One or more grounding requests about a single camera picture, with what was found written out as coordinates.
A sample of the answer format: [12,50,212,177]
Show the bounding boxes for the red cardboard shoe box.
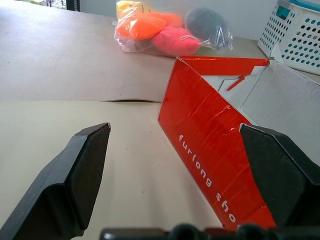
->
[157,55,320,231]

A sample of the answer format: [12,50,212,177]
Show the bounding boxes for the white perforated plastic basket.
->
[257,0,320,76]

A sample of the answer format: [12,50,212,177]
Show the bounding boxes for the dark grey plush toy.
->
[185,6,232,48]

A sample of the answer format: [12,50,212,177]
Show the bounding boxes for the black background post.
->
[67,0,81,12]

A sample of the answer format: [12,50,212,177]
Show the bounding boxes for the yellow plush toy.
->
[116,0,155,18]

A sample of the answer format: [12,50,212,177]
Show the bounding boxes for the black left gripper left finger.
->
[0,122,111,240]

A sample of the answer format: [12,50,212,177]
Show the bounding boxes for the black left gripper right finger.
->
[239,123,320,233]

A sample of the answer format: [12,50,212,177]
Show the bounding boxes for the clear plastic bag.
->
[114,0,235,57]

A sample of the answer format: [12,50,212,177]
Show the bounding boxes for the orange plush toy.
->
[117,11,185,42]

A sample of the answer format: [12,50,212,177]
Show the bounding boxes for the pink plush toy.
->
[151,26,201,56]

